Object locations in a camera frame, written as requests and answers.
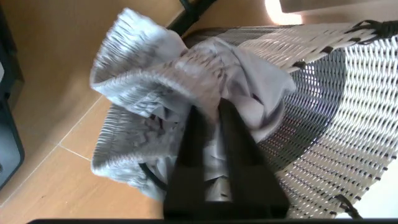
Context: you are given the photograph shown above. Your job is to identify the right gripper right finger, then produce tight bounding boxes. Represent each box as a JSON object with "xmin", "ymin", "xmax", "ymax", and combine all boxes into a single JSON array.
[{"xmin": 217, "ymin": 98, "xmax": 290, "ymax": 218}]

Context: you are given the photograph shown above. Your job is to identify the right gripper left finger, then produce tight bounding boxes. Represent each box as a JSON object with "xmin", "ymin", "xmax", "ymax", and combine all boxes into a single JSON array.
[{"xmin": 163, "ymin": 105, "xmax": 225, "ymax": 218}]

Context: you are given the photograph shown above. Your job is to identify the pale grey garment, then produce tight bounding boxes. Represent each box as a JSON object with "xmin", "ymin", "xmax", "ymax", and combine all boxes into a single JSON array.
[{"xmin": 89, "ymin": 7, "xmax": 298, "ymax": 202}]

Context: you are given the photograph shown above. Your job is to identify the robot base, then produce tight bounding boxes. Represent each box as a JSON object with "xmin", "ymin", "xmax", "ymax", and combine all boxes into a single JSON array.
[{"xmin": 0, "ymin": 6, "xmax": 25, "ymax": 191}]

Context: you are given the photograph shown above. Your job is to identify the white laundry basket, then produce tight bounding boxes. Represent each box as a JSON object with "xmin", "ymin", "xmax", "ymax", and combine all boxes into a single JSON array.
[{"xmin": 183, "ymin": 19, "xmax": 398, "ymax": 220}]

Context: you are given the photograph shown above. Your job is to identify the black clothes rack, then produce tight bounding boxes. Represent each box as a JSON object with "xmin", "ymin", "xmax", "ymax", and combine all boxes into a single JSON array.
[{"xmin": 167, "ymin": 0, "xmax": 218, "ymax": 37}]

